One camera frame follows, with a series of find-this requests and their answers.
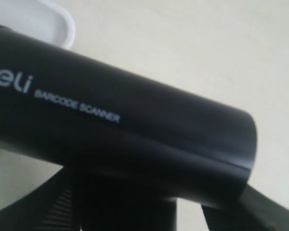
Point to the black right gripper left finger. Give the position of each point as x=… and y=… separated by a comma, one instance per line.
x=50, y=207

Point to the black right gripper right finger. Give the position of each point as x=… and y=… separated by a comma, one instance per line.
x=252, y=212

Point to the black barcode scanner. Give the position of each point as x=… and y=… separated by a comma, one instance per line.
x=132, y=145

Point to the white plastic tray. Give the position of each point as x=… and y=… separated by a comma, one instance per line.
x=41, y=19

